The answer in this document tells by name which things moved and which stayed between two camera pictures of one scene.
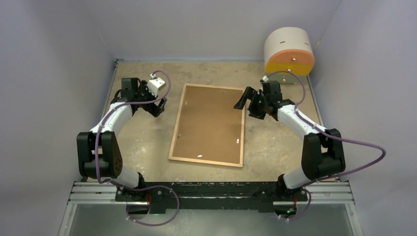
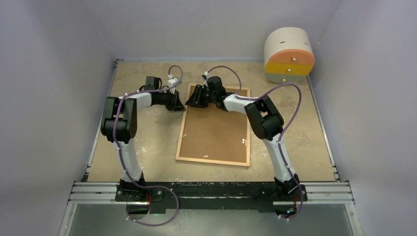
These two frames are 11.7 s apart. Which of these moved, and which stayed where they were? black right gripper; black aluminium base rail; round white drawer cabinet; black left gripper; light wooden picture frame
Moved: black left gripper; light wooden picture frame; black right gripper
Stayed: round white drawer cabinet; black aluminium base rail
